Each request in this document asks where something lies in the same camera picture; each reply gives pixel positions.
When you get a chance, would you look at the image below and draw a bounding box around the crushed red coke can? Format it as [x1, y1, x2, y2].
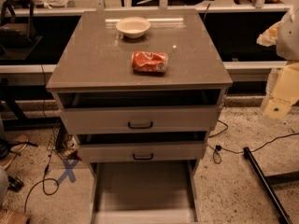
[132, 51, 168, 73]

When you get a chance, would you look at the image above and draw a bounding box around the bottom grey drawer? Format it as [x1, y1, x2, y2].
[90, 161, 200, 224]

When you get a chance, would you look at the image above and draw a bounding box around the grey drawer cabinet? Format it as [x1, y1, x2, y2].
[45, 8, 234, 224]

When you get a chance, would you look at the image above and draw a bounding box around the middle grey drawer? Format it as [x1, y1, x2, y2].
[79, 131, 206, 162]

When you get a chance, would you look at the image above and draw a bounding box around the black chair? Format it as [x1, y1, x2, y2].
[0, 0, 42, 61]

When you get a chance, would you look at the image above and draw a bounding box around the grey drawer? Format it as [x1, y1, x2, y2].
[79, 131, 206, 162]
[90, 161, 200, 224]
[60, 90, 221, 134]

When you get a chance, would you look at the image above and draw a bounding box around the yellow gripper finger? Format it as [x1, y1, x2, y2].
[263, 62, 299, 119]
[256, 21, 280, 47]

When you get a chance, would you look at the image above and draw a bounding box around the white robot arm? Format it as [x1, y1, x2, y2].
[256, 6, 299, 119]

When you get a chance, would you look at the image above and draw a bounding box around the black floor cable right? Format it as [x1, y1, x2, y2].
[207, 119, 299, 165]

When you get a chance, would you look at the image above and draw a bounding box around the top grey drawer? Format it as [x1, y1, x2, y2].
[60, 90, 221, 134]

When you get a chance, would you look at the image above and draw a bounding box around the blue tape cross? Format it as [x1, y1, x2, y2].
[57, 160, 78, 185]

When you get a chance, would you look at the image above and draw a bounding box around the black floor cable left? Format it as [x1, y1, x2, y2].
[23, 63, 61, 215]

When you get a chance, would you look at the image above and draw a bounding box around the white paper bowl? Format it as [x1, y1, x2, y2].
[116, 17, 150, 39]

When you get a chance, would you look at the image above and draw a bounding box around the wire mesh basket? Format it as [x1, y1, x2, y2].
[47, 122, 79, 160]

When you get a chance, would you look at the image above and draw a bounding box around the black metal floor bar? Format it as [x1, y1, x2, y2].
[243, 147, 299, 224]

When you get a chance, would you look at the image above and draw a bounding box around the black floor cable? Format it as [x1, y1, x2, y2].
[23, 63, 61, 215]
[207, 119, 299, 165]

